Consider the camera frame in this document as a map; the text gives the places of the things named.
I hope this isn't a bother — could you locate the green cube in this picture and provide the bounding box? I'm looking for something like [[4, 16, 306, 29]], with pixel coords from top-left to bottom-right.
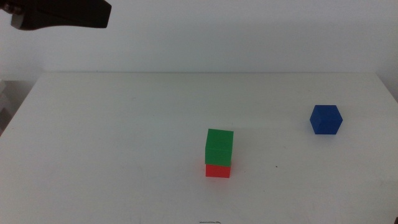
[[205, 128, 234, 167]]

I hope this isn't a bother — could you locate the red cube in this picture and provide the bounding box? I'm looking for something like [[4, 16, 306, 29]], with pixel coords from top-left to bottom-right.
[[205, 164, 231, 179]]

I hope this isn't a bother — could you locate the blue cube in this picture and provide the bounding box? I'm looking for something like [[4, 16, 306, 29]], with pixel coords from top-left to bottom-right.
[[309, 105, 343, 135]]

